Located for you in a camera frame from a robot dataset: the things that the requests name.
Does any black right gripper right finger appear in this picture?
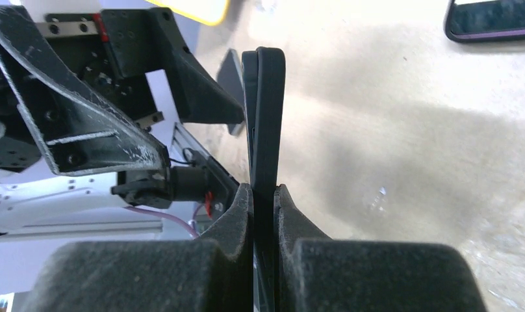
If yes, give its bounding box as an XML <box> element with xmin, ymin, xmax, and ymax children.
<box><xmin>274</xmin><ymin>185</ymin><xmax>486</xmax><ymax>311</ymax></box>

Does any white whiteboard with red writing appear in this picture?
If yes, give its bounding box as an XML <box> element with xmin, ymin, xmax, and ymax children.
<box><xmin>147</xmin><ymin>0</ymin><xmax>230</xmax><ymax>26</ymax></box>

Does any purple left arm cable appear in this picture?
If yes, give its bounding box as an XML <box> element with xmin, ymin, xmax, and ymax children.
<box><xmin>124</xmin><ymin>204</ymin><xmax>207</xmax><ymax>240</ymax></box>

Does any black phone case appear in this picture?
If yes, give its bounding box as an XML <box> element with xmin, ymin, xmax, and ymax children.
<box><xmin>444</xmin><ymin>0</ymin><xmax>525</xmax><ymax>44</ymax></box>
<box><xmin>242</xmin><ymin>47</ymin><xmax>285</xmax><ymax>311</ymax></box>

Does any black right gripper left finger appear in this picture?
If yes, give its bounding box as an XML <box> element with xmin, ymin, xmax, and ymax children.
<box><xmin>24</xmin><ymin>184</ymin><xmax>253</xmax><ymax>311</ymax></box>

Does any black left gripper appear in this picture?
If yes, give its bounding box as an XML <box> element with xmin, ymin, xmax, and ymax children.
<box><xmin>0</xmin><ymin>6</ymin><xmax>244</xmax><ymax>176</ymax></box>

